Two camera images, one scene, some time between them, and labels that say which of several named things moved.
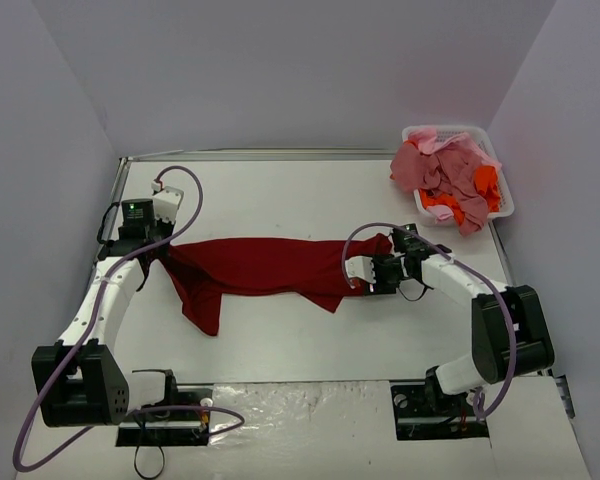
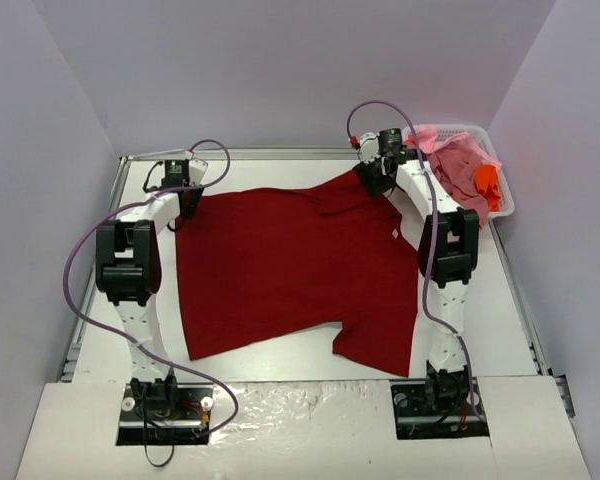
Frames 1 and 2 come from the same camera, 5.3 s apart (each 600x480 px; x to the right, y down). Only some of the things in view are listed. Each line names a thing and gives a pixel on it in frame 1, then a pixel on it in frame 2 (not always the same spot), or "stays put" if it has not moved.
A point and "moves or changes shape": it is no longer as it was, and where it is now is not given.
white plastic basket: (481, 139) stays put
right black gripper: (383, 275) → (371, 176)
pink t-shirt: (447, 164) stays put
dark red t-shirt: (202, 272) moves or changes shape
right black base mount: (420, 416) stays put
